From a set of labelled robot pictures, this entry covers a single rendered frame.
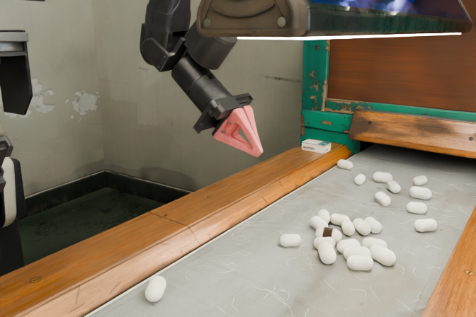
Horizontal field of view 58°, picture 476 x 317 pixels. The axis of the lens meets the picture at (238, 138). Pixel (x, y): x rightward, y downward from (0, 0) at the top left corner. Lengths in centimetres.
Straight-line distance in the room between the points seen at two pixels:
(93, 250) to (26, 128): 210
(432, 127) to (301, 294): 57
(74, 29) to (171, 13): 213
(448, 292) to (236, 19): 39
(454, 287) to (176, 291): 32
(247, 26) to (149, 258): 39
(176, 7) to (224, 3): 44
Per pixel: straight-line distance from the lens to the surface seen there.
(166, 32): 72
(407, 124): 101
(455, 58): 104
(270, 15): 27
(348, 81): 111
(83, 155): 292
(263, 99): 214
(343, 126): 111
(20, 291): 55
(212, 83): 70
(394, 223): 75
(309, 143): 102
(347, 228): 68
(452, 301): 54
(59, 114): 278
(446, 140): 99
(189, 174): 252
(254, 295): 54
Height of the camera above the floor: 104
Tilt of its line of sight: 14 degrees down
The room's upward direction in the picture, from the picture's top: straight up
